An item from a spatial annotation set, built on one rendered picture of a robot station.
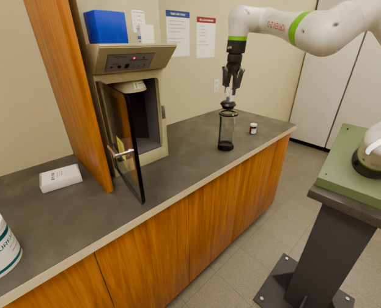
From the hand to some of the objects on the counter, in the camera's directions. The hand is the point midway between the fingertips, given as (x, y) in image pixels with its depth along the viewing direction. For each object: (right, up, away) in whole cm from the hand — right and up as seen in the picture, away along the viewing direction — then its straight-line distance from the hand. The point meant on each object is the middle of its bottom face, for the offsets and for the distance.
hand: (229, 94), depth 111 cm
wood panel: (-73, -41, -7) cm, 84 cm away
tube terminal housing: (-54, -34, +4) cm, 65 cm away
